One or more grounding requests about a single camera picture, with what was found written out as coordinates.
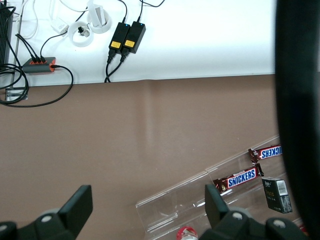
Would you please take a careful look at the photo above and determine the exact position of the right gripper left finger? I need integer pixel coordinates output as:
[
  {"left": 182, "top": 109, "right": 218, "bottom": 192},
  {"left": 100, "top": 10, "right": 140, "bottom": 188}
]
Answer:
[{"left": 0, "top": 184, "right": 94, "bottom": 240}]

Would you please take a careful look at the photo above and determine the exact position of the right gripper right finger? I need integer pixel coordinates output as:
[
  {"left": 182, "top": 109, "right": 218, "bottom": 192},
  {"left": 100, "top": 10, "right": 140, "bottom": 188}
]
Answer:
[{"left": 198, "top": 183, "right": 310, "bottom": 240}]

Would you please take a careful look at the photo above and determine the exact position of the long black looped cable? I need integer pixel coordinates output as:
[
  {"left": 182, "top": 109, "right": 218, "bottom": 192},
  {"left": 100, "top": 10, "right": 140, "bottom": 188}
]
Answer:
[{"left": 0, "top": 64, "right": 75, "bottom": 108}]

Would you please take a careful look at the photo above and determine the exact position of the grey metal pole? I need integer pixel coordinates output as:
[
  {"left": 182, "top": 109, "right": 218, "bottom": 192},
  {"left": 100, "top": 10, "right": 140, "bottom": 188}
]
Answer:
[{"left": 10, "top": 0, "right": 25, "bottom": 89}]

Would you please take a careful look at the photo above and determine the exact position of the grey and orange hub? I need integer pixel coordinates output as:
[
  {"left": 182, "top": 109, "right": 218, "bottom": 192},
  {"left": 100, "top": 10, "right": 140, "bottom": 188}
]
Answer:
[{"left": 21, "top": 56, "right": 57, "bottom": 75}]

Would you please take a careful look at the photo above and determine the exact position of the silver metal table clamp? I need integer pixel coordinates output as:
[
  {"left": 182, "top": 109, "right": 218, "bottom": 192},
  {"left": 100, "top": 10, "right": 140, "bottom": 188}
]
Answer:
[{"left": 4, "top": 87, "right": 29, "bottom": 101}]

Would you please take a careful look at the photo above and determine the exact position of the black ribbed device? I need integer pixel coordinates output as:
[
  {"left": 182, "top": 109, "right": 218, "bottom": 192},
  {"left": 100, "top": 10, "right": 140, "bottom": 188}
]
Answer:
[{"left": 0, "top": 5, "right": 14, "bottom": 66}]

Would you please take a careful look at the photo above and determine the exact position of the white cable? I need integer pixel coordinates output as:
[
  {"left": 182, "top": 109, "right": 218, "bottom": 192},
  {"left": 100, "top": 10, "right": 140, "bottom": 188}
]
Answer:
[{"left": 16, "top": 0, "right": 40, "bottom": 40}]

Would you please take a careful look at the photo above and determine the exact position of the white tape roll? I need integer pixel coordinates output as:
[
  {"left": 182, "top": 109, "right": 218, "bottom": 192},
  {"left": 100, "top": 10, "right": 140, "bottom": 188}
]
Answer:
[
  {"left": 67, "top": 21, "right": 96, "bottom": 48},
  {"left": 86, "top": 11, "right": 112, "bottom": 35}
]

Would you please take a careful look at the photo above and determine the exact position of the black mains power cable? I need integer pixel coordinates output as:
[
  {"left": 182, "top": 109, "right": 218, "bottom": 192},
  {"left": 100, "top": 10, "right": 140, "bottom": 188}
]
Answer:
[
  {"left": 104, "top": 52, "right": 129, "bottom": 83},
  {"left": 104, "top": 49, "right": 117, "bottom": 83}
]

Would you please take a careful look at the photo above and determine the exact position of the small white adapter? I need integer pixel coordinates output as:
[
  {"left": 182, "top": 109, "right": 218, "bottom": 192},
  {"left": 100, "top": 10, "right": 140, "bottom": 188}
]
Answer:
[{"left": 50, "top": 17, "right": 70, "bottom": 35}]

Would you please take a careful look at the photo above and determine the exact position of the clear acrylic stepped stand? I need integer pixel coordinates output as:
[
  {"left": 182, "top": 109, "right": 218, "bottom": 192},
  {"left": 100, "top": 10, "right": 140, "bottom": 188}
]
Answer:
[{"left": 135, "top": 134, "right": 309, "bottom": 240}]

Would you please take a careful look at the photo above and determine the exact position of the small black box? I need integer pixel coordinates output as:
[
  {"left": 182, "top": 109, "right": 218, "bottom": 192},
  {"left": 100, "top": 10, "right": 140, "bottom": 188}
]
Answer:
[{"left": 261, "top": 176, "right": 294, "bottom": 214}]

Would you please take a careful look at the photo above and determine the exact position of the red white bottle cap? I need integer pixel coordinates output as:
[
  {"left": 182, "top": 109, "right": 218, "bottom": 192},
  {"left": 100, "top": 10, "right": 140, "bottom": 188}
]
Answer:
[{"left": 176, "top": 226, "right": 200, "bottom": 240}]

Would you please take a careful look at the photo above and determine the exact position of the black power adapter brick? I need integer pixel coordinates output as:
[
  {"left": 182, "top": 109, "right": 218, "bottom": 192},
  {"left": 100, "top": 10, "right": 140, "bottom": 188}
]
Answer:
[
  {"left": 108, "top": 21, "right": 131, "bottom": 51},
  {"left": 122, "top": 21, "right": 147, "bottom": 55}
]

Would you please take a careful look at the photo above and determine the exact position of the white plastic strip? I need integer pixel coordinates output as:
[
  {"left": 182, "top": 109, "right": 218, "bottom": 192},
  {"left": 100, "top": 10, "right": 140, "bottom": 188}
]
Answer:
[{"left": 87, "top": 0, "right": 106, "bottom": 28}]

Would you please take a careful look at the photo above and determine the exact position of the black hub cable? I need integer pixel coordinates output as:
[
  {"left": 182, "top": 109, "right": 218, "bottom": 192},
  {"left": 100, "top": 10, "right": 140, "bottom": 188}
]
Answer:
[
  {"left": 23, "top": 39, "right": 41, "bottom": 64},
  {"left": 39, "top": 31, "right": 69, "bottom": 63},
  {"left": 15, "top": 33, "right": 36, "bottom": 64}
]

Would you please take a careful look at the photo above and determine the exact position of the dark red snack box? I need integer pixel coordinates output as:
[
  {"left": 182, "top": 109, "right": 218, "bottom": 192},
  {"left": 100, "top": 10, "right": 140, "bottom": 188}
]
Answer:
[{"left": 297, "top": 223, "right": 309, "bottom": 237}]

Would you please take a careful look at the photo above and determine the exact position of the thin black adapter cable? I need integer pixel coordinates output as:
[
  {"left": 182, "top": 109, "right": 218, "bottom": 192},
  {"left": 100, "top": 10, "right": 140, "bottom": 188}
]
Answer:
[
  {"left": 119, "top": 0, "right": 128, "bottom": 24},
  {"left": 137, "top": 0, "right": 166, "bottom": 23}
]

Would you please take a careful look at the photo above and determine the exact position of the black coiled cable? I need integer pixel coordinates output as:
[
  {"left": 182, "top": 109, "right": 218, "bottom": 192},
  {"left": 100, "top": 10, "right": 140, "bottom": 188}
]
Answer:
[{"left": 0, "top": 63, "right": 30, "bottom": 105}]

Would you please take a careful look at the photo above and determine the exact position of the Snickers chocolate bar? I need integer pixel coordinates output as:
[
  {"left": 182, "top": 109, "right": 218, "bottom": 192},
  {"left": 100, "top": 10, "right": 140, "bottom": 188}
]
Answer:
[
  {"left": 247, "top": 144, "right": 282, "bottom": 163},
  {"left": 212, "top": 163, "right": 265, "bottom": 195}
]

